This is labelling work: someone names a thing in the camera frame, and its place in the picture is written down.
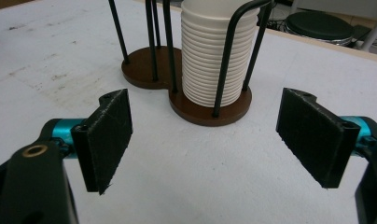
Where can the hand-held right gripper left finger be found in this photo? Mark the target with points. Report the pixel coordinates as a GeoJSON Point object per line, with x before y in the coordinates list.
{"type": "Point", "coordinates": [105, 140]}

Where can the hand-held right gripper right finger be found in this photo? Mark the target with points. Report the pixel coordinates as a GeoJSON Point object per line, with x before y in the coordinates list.
{"type": "Point", "coordinates": [314, 140]}

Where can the stack of white cups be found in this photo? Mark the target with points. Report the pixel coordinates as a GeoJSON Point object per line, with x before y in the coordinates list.
{"type": "Point", "coordinates": [202, 62]}

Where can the white table mat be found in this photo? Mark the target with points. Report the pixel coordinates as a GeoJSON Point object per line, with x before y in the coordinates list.
{"type": "Point", "coordinates": [192, 174]}

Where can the black round stool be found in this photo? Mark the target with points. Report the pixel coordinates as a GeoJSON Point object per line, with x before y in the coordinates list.
{"type": "Point", "coordinates": [317, 26]}

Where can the white stand leg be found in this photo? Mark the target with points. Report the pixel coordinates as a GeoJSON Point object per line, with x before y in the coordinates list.
{"type": "Point", "coordinates": [374, 29]}

